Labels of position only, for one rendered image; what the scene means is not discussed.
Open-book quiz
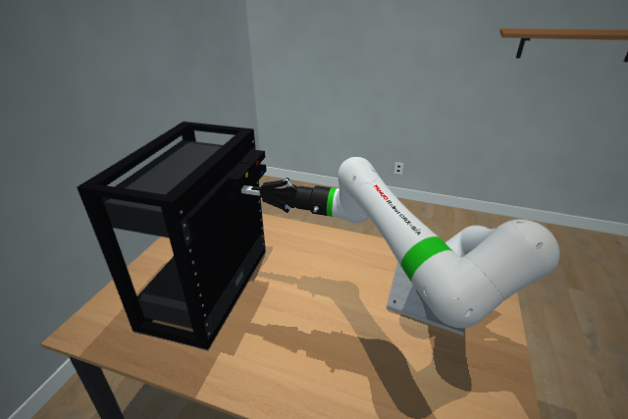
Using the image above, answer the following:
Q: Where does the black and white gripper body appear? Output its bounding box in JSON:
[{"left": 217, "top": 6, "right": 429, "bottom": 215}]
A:
[{"left": 282, "top": 184, "right": 314, "bottom": 211}]

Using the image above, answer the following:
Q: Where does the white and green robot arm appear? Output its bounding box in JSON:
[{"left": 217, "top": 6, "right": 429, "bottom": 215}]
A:
[{"left": 310, "top": 157, "right": 559, "bottom": 328}]

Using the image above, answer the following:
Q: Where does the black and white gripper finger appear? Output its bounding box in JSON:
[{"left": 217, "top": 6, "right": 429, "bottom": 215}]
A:
[
  {"left": 241, "top": 191, "right": 291, "bottom": 213},
  {"left": 241, "top": 178, "right": 294, "bottom": 197}
]

